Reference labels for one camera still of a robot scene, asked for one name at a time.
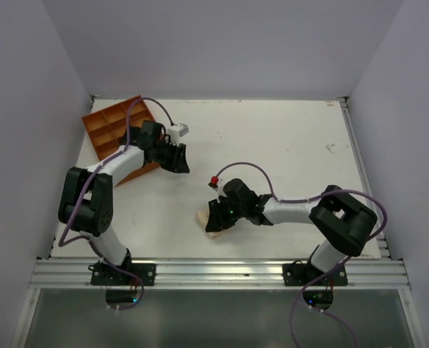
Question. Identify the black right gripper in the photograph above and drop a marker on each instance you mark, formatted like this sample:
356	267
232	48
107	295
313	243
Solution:
217	220

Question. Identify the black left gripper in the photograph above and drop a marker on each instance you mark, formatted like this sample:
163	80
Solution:
179	166

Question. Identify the cream beige underwear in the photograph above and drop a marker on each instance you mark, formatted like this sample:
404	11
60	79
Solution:
202	219

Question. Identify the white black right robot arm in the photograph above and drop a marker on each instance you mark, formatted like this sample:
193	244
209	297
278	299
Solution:
344	221

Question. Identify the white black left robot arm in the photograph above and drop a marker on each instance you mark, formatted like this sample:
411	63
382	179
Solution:
86	205

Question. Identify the orange compartment tray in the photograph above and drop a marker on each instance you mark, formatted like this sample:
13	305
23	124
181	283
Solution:
105	127

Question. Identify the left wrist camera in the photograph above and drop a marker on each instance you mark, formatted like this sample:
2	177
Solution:
177	131

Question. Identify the right wrist camera red cap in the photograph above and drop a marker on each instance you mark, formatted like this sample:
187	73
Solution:
216	183

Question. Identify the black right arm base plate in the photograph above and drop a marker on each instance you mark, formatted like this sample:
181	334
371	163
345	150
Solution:
290	276

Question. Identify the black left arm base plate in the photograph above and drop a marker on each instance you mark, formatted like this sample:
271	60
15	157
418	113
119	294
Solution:
145	276

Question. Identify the aluminium mounting rail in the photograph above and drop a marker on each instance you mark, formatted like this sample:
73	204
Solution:
75	273

